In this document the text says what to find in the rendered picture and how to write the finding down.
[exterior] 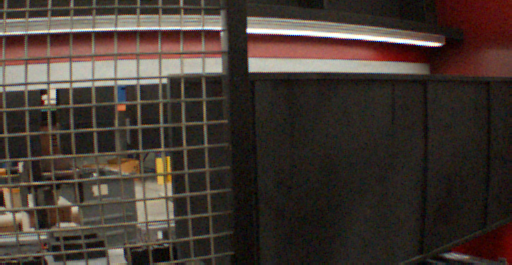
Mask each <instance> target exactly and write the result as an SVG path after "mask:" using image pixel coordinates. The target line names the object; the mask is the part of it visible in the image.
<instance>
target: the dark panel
mask: <svg viewBox="0 0 512 265"><path fill-rule="evenodd" d="M249 79H250V109H251V140H252V170H253V199H254V229H255V256H256V265H414V264H416V263H420V262H421V261H423V260H425V259H428V258H431V257H433V256H436V255H439V254H441V253H442V252H445V251H447V250H450V249H453V248H455V247H457V246H459V245H461V244H463V243H465V242H468V241H471V240H473V239H476V238H477V237H479V236H480V235H483V234H486V233H488V232H491V231H493V230H495V229H497V228H499V227H500V226H502V225H505V224H507V223H509V222H512V77H501V76H486V77H484V76H464V75H442V74H419V73H406V74H394V73H363V72H320V71H309V72H249Z"/></svg>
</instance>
